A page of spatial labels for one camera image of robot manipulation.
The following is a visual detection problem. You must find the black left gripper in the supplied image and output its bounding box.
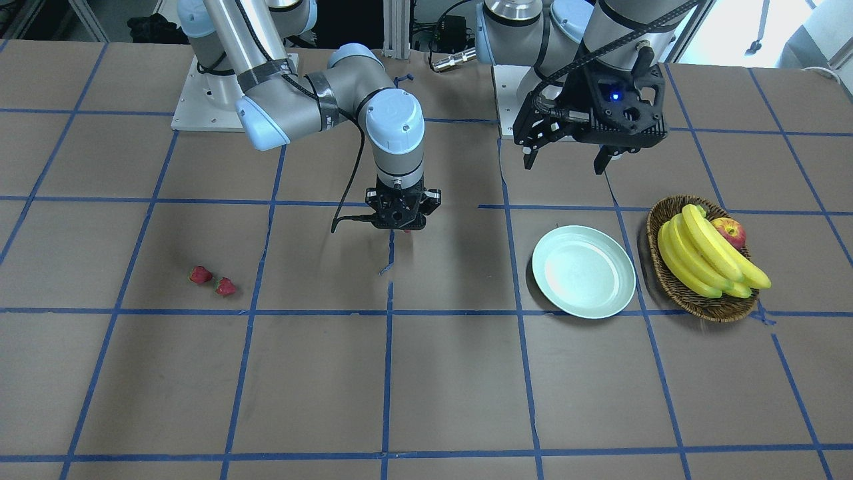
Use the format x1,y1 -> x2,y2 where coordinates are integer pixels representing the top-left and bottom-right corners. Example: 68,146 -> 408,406
514,61 -> 669,175

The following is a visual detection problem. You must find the brown wicker basket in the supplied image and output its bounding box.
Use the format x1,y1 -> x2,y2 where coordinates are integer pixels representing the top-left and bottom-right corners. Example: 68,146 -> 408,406
637,194 -> 760,323

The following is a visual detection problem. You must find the red apple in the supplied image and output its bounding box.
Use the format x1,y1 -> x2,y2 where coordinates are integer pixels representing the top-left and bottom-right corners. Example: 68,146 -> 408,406
712,217 -> 746,250

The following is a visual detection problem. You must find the yellow banana bunch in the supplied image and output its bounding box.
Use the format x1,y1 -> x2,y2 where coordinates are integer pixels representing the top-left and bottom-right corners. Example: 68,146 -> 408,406
657,204 -> 772,298

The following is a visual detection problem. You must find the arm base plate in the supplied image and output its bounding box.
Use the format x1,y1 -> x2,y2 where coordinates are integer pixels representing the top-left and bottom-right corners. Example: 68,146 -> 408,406
492,65 -> 541,140
171,57 -> 261,133

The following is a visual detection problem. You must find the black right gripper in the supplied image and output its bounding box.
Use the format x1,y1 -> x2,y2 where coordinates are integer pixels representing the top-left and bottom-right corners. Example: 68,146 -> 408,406
365,187 -> 442,231

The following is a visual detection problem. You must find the light green round plate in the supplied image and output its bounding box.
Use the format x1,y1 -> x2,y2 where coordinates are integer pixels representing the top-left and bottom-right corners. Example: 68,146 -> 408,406
531,225 -> 636,319

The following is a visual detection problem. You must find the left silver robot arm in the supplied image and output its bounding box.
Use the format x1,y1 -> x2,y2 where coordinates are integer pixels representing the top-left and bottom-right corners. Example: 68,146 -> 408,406
475,1 -> 696,174

